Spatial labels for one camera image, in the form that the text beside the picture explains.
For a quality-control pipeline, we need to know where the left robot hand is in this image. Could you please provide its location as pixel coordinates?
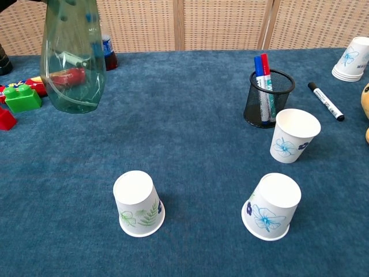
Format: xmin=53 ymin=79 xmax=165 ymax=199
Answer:
xmin=0 ymin=0 xmax=44 ymax=12

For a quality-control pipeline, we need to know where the green spray bottle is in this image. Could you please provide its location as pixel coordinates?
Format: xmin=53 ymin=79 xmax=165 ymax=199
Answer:
xmin=40 ymin=0 xmax=107 ymax=114

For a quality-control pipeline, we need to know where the black round object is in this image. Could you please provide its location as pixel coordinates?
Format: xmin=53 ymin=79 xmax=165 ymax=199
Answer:
xmin=0 ymin=45 xmax=14 ymax=76

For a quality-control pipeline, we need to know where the blue cap cola bottle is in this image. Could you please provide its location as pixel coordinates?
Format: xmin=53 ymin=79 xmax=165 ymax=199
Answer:
xmin=86 ymin=11 xmax=119 ymax=72

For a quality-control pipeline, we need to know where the upright blue flower paper cup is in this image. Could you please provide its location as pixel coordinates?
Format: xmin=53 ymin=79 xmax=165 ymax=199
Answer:
xmin=270 ymin=108 xmax=322 ymax=164

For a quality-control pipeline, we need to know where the red biscuit pack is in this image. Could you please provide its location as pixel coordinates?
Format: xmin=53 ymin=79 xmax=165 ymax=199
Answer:
xmin=0 ymin=68 xmax=87 ymax=104

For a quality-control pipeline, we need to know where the green toy brick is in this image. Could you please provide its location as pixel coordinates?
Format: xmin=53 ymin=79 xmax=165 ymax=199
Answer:
xmin=2 ymin=85 xmax=43 ymax=114

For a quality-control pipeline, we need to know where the red toy brick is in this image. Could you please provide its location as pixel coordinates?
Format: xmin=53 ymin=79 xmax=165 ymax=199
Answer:
xmin=0 ymin=106 xmax=18 ymax=132

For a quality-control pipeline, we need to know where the wicker folding screen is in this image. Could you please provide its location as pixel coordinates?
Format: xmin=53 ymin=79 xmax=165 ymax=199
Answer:
xmin=0 ymin=0 xmax=369 ymax=57

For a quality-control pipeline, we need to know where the green leaf paper cup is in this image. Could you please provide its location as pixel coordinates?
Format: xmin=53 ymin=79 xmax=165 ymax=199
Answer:
xmin=112 ymin=170 xmax=165 ymax=238

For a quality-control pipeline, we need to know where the blue table mat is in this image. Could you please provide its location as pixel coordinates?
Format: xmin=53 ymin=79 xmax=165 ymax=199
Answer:
xmin=0 ymin=47 xmax=369 ymax=277

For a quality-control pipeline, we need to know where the blue marker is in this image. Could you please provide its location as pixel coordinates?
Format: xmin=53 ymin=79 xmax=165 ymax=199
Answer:
xmin=253 ymin=55 xmax=272 ymax=127

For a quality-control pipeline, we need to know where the red marker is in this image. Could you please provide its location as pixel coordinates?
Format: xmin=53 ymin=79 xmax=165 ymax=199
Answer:
xmin=261 ymin=53 xmax=278 ymax=122

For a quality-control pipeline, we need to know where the black mesh pen holder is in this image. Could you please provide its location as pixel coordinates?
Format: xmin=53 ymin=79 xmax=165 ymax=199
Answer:
xmin=243 ymin=68 xmax=296 ymax=129

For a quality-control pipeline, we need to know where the black marker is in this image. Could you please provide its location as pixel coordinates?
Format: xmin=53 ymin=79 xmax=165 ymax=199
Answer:
xmin=307 ymin=82 xmax=345 ymax=122

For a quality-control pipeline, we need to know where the inverted blue flower paper cup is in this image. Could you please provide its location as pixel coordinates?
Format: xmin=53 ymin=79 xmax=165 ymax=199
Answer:
xmin=241 ymin=172 xmax=302 ymax=242

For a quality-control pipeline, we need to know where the stack of paper cups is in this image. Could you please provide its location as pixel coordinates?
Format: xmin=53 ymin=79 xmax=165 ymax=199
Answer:
xmin=331 ymin=36 xmax=369 ymax=83

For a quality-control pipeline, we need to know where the yellow plush toy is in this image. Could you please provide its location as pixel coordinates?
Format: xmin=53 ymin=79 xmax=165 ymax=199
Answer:
xmin=361 ymin=83 xmax=369 ymax=144

